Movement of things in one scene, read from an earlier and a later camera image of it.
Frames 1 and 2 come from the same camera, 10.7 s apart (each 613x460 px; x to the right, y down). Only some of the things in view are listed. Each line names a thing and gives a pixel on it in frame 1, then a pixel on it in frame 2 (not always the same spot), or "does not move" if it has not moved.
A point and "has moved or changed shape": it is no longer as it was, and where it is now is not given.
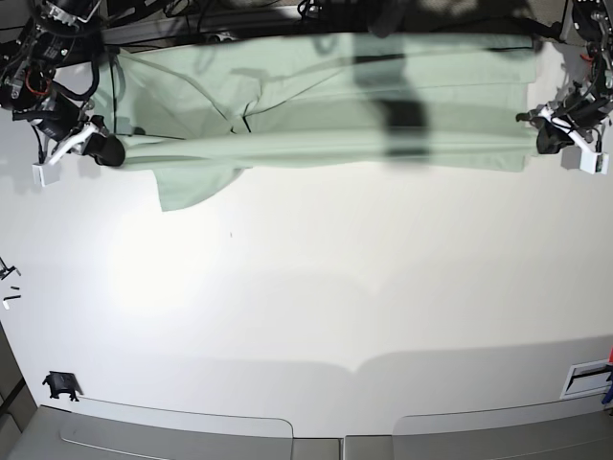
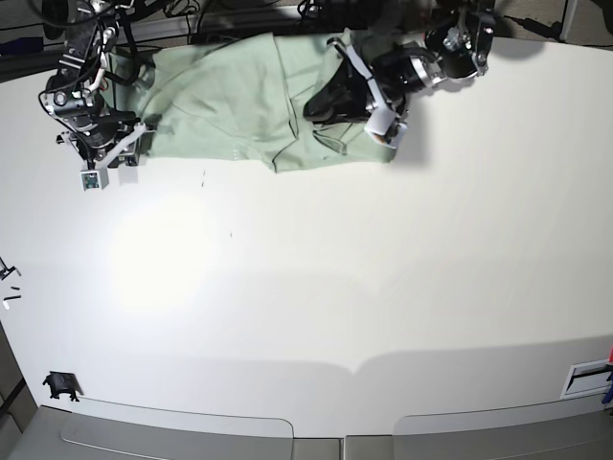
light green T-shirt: [197, 114] has moved or changed shape
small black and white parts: [11, 297] does not move
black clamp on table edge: [62, 381] does not move
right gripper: [554, 133] -> [387, 78]
